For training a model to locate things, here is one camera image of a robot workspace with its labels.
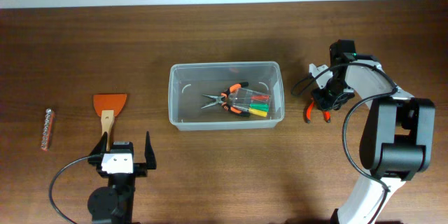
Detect small red cutting pliers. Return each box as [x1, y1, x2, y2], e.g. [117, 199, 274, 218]
[304, 99, 331, 124]

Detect orange socket bit holder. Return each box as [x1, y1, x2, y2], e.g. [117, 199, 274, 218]
[41, 108, 55, 151]

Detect clear screwdriver set case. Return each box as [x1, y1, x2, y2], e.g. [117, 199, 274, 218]
[230, 88, 271, 118]

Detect orange long nose pliers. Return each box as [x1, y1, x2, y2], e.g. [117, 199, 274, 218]
[202, 82, 250, 117]

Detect black cable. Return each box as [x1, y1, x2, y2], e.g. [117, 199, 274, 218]
[290, 62, 400, 224]
[48, 154, 102, 224]

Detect clear plastic container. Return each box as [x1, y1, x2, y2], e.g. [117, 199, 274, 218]
[168, 61, 285, 131]

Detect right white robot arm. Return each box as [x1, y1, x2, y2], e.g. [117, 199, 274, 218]
[309, 40, 435, 223]

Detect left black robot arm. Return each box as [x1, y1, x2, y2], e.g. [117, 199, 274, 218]
[87, 132, 157, 224]

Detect orange scraper wooden handle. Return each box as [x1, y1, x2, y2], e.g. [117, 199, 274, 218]
[93, 93, 127, 151]

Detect right black cable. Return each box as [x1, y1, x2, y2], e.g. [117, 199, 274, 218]
[290, 62, 400, 224]

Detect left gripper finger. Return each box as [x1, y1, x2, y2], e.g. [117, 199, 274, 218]
[90, 132, 108, 155]
[144, 131, 156, 164]

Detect left black cable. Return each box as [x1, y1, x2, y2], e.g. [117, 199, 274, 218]
[48, 154, 102, 224]

